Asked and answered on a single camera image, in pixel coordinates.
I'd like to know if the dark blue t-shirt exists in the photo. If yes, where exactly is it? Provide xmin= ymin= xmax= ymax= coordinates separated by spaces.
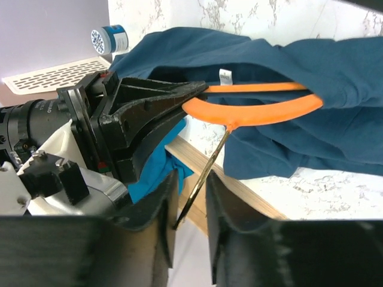
xmin=111 ymin=28 xmax=382 ymax=179

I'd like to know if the round blue patterned tin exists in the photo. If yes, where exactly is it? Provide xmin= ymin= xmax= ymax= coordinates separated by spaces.
xmin=90 ymin=25 xmax=129 ymax=56

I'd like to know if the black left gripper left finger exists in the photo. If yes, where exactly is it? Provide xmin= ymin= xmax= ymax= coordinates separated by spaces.
xmin=1 ymin=170 xmax=179 ymax=286

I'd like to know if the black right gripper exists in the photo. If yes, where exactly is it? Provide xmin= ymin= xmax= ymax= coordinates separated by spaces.
xmin=57 ymin=70 xmax=208 ymax=183

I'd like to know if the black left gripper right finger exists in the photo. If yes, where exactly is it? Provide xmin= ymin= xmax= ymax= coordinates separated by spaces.
xmin=206 ymin=174 xmax=382 ymax=286

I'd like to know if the orange plastic hanger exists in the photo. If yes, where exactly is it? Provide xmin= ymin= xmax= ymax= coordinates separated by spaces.
xmin=174 ymin=94 xmax=323 ymax=230

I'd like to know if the white perforated file organizer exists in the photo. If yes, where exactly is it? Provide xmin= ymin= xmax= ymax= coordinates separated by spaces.
xmin=2 ymin=56 xmax=111 ymax=95

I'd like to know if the teal t-shirt on rack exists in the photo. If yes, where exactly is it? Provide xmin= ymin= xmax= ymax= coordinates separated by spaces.
xmin=127 ymin=118 xmax=193 ymax=204

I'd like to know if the wooden clothes rack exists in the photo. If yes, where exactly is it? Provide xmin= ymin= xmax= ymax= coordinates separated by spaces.
xmin=165 ymin=136 xmax=289 ymax=235

